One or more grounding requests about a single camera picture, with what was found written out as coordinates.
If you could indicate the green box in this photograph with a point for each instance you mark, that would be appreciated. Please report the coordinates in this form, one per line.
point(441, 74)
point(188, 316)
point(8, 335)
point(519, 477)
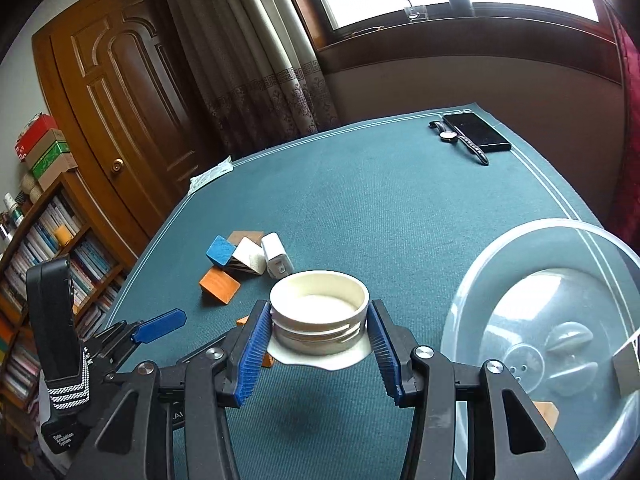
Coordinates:
point(50, 159)

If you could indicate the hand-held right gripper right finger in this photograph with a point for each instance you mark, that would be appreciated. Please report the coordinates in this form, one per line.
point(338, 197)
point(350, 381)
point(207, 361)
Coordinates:
point(386, 355)

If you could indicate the wooden bookshelf with books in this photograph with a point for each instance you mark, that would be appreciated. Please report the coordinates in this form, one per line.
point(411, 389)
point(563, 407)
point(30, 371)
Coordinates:
point(60, 250)

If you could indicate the beige patterned curtain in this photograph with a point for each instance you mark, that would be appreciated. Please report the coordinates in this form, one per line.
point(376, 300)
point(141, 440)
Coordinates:
point(250, 60)

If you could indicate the blue topped block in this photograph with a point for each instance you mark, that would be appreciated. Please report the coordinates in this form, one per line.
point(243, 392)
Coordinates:
point(221, 252)

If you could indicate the grey white striped block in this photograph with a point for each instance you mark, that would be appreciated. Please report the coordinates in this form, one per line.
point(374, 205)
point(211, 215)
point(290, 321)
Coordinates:
point(627, 367)

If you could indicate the brown wooden block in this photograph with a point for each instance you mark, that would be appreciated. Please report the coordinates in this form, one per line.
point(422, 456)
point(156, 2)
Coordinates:
point(246, 237)

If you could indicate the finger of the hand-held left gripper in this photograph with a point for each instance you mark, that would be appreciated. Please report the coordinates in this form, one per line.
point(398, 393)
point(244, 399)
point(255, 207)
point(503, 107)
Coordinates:
point(160, 324)

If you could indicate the black smartphone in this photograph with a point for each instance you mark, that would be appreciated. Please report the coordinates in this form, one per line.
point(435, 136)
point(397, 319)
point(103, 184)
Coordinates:
point(475, 131)

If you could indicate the large orange block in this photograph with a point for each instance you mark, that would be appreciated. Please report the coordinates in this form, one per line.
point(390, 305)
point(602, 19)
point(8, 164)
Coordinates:
point(219, 286)

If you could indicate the small orange block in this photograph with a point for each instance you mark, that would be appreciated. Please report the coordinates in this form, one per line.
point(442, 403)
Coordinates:
point(268, 360)

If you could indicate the teal tablecloth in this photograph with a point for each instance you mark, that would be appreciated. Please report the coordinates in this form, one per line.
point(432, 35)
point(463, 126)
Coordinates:
point(375, 200)

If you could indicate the ball of beige twine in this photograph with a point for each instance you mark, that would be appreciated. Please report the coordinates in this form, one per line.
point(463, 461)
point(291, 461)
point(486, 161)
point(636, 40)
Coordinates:
point(31, 187)

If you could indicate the white charger adapter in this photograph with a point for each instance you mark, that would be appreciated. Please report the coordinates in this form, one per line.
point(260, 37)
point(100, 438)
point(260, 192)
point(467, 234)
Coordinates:
point(275, 255)

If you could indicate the red box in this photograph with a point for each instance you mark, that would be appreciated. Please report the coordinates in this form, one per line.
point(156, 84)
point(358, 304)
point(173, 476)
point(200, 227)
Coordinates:
point(35, 132)

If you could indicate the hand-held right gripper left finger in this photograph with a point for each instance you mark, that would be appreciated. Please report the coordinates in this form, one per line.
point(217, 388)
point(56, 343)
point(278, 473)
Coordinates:
point(250, 355)

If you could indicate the dark red curtain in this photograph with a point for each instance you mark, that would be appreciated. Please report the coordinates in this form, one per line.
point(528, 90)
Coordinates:
point(631, 110)

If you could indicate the tan wooden block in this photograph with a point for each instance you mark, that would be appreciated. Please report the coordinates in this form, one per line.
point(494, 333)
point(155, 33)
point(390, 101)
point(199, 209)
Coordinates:
point(546, 414)

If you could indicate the clear plastic bowl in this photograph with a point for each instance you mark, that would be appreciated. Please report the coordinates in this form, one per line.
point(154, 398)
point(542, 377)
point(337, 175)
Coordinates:
point(540, 310)

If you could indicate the white block black striped side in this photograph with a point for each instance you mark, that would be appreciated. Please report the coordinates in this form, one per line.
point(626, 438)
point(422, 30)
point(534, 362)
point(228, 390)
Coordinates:
point(249, 257)

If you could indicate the small clear glass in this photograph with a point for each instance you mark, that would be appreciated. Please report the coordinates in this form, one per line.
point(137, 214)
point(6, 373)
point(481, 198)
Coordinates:
point(415, 10)

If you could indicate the white paper packet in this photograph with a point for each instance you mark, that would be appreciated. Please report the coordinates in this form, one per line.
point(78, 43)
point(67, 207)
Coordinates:
point(210, 176)

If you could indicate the brown wooden door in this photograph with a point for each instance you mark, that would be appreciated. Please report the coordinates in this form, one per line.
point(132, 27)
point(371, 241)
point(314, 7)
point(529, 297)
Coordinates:
point(125, 100)

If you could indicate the brown cardboard box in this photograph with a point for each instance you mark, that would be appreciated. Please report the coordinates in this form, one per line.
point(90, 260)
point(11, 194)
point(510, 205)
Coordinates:
point(42, 146)

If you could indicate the white bottle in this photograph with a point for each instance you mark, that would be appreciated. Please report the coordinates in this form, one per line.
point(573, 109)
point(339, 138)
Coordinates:
point(14, 207)

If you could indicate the black wristwatch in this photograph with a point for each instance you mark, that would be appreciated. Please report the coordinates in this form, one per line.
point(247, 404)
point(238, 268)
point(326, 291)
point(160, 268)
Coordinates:
point(449, 135)

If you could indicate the white round plastic cup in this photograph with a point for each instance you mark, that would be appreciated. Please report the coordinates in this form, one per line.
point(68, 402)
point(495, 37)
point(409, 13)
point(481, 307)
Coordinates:
point(320, 320)

